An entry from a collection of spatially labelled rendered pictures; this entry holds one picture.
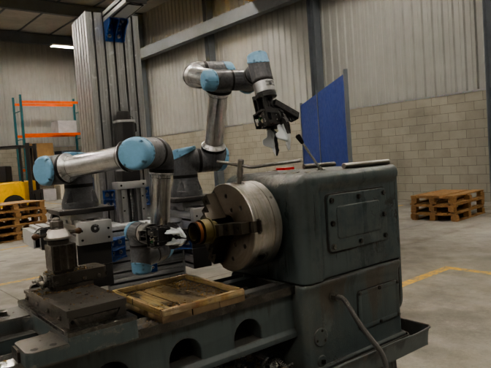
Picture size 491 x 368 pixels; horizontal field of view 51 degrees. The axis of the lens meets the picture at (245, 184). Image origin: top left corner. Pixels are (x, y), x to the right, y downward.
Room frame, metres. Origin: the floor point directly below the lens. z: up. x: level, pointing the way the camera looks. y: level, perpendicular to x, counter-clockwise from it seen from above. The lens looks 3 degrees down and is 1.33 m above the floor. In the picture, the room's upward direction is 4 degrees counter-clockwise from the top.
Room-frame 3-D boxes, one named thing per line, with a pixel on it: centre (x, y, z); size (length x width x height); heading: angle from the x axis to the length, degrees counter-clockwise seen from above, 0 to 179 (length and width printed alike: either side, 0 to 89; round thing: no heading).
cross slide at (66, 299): (1.49, 0.54, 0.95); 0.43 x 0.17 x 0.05; 38
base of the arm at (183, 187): (2.43, 0.28, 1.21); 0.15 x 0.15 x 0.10
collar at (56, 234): (1.54, 0.57, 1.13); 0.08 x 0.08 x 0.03
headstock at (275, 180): (2.12, -0.27, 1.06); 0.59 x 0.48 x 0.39; 128
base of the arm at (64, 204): (2.17, 0.70, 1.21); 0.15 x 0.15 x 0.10
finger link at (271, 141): (1.80, -0.09, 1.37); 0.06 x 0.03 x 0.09; 128
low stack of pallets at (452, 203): (9.29, -3.63, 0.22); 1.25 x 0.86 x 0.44; 133
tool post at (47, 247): (1.54, 0.57, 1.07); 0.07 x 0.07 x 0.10; 38
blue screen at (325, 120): (8.64, -1.30, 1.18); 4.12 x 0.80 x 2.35; 2
